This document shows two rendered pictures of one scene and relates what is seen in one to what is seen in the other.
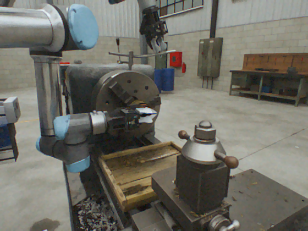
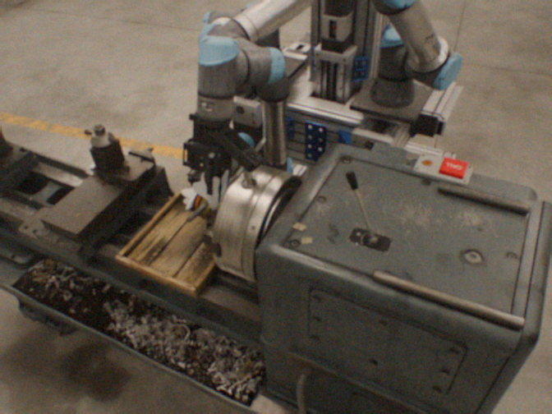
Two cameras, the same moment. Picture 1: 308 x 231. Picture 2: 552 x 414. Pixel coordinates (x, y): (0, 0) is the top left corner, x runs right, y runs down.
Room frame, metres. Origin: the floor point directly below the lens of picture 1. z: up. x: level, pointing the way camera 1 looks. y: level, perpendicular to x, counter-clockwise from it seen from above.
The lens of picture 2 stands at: (1.74, -0.35, 2.04)
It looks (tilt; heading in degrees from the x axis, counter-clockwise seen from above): 44 degrees down; 147
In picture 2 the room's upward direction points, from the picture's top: 3 degrees counter-clockwise
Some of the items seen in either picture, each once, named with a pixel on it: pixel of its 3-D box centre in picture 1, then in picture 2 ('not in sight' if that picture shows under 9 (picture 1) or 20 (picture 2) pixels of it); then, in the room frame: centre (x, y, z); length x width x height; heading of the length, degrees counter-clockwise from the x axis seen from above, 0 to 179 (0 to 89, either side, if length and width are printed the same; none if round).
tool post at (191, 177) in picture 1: (201, 175); (107, 154); (0.34, -0.09, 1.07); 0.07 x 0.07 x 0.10; 28
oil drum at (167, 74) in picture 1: (167, 79); not in sight; (8.41, -0.59, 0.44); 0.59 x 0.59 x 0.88
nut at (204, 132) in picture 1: (204, 129); (98, 128); (0.33, -0.09, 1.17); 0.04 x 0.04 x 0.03
